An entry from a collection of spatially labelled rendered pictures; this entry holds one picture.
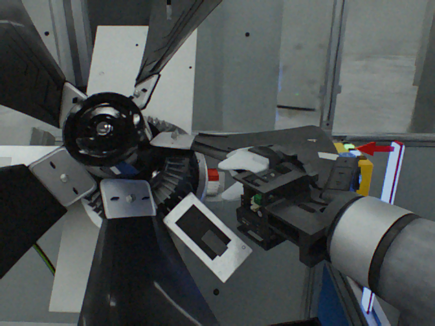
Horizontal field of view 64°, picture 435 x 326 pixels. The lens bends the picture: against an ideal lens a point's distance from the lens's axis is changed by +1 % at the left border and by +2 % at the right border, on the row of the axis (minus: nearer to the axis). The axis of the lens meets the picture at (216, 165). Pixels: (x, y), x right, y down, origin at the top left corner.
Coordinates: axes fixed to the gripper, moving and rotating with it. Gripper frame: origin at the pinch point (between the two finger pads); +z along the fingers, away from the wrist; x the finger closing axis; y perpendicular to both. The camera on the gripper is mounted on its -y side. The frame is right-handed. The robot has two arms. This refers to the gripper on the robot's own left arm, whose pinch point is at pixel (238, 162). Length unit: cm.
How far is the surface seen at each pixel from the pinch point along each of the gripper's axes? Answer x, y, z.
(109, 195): 3.1, 16.2, 10.3
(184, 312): 18.8, 12.5, -1.8
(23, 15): -21.9, 17.2, 33.5
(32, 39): -18.1, 17.4, 31.0
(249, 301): 101, -42, 58
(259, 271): 85, -47, 55
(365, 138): 28, -81, 33
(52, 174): 0.9, 21.8, 18.8
